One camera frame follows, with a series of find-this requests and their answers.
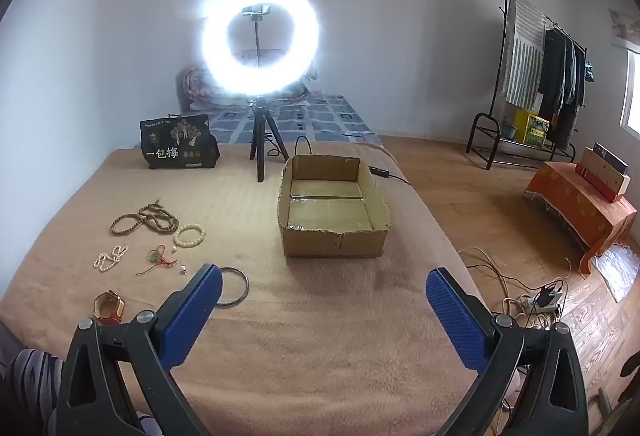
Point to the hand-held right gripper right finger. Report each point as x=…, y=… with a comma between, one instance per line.
x=455, y=321

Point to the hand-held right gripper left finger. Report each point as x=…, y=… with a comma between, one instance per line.
x=192, y=316

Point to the dark thin bangle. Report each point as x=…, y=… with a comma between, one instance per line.
x=244, y=288

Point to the cardboard box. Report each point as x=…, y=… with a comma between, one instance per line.
x=330, y=243

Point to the white power strip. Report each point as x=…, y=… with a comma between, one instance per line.
x=535, y=307

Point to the black charger plug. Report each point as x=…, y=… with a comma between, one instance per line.
x=549, y=296

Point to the orange cloth covered table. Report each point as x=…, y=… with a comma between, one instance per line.
x=575, y=206

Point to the person's striped trouser leg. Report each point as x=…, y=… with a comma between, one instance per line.
x=30, y=381

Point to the black printed bag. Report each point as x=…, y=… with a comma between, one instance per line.
x=175, y=140

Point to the black metal clothes rack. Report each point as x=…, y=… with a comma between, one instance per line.
x=480, y=135

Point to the black tripod stand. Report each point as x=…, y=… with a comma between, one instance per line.
x=260, y=140

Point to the small green pot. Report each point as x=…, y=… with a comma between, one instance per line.
x=509, y=129

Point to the tan red long box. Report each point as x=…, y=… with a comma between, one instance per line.
x=600, y=178

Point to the yellow box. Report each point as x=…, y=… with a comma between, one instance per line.
x=532, y=128

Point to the dark blue long box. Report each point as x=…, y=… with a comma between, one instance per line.
x=611, y=158

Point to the blue patterned bed sheet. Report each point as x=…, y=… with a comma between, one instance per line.
x=320, y=115

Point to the dark hanging clothes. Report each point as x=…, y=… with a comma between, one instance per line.
x=557, y=75

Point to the striped hanging towel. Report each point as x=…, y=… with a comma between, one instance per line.
x=522, y=55

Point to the small blue hanging cloth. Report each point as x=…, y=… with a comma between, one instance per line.
x=590, y=71

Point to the window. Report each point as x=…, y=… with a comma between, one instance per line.
x=632, y=95

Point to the phone holder on pole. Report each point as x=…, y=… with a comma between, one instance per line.
x=257, y=10

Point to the floral window valance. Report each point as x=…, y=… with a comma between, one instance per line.
x=625, y=28

